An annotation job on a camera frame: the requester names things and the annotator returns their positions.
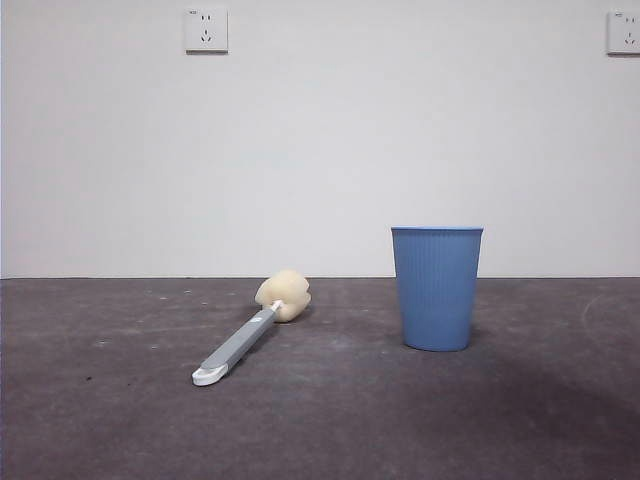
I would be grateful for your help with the blue ribbed plastic cup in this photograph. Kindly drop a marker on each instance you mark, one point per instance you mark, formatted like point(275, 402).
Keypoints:
point(435, 295)

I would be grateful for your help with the white wall socket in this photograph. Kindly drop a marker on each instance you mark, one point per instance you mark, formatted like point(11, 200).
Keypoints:
point(207, 42)
point(625, 45)

